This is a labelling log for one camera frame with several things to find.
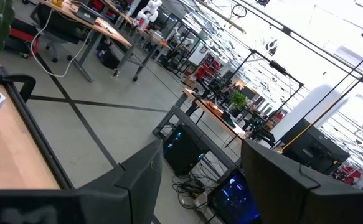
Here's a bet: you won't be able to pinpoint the white floor cable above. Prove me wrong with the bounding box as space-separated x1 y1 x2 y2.
30 7 93 78

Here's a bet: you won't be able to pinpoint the black desktop computer tower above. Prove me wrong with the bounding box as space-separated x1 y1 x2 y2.
163 124 207 177

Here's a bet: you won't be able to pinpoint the green leafy plant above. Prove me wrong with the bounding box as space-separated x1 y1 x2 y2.
229 90 248 110

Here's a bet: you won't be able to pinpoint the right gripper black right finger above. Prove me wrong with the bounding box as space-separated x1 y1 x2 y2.
240 139 321 224

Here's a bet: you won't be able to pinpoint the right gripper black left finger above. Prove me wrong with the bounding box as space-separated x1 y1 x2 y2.
77 139 164 224

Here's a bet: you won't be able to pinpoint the red and black chair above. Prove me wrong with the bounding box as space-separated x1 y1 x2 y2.
4 17 42 60

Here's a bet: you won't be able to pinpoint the wooden desk with grey beam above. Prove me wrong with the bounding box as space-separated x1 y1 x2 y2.
152 88 247 170

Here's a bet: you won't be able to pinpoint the black metal rig frame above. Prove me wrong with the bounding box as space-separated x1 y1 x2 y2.
230 48 305 104

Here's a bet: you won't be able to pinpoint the desktop computer with blue lights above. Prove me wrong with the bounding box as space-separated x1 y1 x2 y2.
208 169 262 224

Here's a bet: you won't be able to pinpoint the long wooden workbench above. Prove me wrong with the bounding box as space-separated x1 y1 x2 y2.
103 0 173 82

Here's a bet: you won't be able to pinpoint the black metal shelf frame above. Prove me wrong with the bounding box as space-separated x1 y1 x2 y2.
162 12 207 77

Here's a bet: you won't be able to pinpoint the white round column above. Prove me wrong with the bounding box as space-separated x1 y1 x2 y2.
270 83 351 144

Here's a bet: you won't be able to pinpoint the black bag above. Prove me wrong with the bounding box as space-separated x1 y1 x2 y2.
95 42 121 71

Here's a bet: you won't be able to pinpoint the wooden desk with grey legs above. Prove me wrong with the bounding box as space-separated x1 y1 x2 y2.
30 0 134 83

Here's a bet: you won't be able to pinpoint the black monitor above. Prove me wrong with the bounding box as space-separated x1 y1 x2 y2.
280 118 351 175

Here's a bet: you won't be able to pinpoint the red chairs group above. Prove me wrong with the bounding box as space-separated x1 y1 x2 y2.
193 58 222 82

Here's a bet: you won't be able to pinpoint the tangled black floor cables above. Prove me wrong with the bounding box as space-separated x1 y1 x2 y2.
171 161 229 216

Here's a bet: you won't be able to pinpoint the black office chair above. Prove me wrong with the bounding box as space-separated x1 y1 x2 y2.
31 2 88 63

